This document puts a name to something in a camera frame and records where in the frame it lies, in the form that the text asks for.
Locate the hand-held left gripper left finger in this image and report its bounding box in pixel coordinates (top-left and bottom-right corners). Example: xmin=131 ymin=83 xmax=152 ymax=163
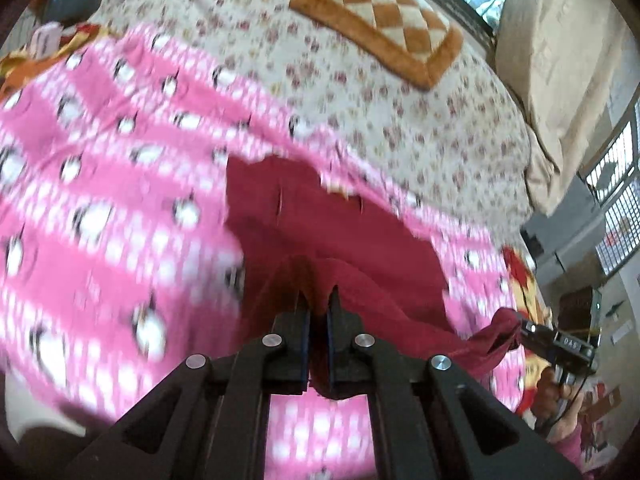
xmin=65 ymin=287 xmax=312 ymax=480

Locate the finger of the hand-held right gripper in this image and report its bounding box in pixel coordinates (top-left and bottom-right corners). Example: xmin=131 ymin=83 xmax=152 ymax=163
xmin=518 ymin=319 xmax=555 ymax=357

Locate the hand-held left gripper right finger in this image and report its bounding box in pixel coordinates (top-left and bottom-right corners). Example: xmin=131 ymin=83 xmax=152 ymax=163
xmin=326 ymin=284 xmax=586 ymax=480

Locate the dark red fleece garment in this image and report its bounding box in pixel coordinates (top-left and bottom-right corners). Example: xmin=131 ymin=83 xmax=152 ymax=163
xmin=225 ymin=154 xmax=526 ymax=401

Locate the person's right hand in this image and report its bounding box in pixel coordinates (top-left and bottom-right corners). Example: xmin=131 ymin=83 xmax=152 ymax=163
xmin=534 ymin=367 xmax=583 ymax=432

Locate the grey box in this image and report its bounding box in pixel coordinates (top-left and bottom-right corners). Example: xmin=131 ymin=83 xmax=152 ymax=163
xmin=520 ymin=180 xmax=608 ymax=271

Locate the metal window grille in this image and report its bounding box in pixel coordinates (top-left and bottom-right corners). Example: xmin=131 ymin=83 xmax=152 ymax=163
xmin=580 ymin=110 xmax=640 ymax=276

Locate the pink penguin print blanket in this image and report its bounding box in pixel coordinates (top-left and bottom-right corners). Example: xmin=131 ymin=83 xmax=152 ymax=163
xmin=0 ymin=24 xmax=531 ymax=480

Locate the beige curtain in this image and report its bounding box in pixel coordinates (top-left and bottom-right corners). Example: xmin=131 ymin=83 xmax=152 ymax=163
xmin=495 ymin=0 xmax=633 ymax=216

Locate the floral bed sheet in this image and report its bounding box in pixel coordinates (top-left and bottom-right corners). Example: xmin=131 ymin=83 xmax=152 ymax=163
xmin=95 ymin=0 xmax=533 ymax=241

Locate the brown checkered cushion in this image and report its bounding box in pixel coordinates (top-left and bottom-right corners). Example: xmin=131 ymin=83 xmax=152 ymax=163
xmin=289 ymin=0 xmax=465 ymax=92

